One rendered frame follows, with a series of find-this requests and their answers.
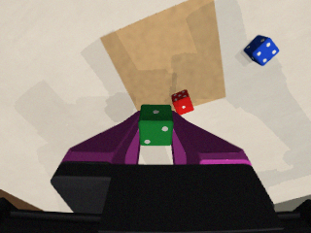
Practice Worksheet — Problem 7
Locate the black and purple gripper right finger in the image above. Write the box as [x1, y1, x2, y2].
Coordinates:
[171, 111, 252, 166]

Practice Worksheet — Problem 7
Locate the green die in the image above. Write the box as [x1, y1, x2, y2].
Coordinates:
[138, 105, 174, 146]

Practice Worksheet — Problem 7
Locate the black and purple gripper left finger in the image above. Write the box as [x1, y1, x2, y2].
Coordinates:
[60, 111, 141, 164]

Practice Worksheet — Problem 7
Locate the red die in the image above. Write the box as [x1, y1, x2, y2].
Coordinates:
[171, 89, 194, 115]

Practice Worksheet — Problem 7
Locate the tan flat mat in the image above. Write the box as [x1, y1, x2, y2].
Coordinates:
[100, 0, 225, 112]

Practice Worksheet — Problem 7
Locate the blue die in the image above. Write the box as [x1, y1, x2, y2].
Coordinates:
[244, 35, 279, 66]

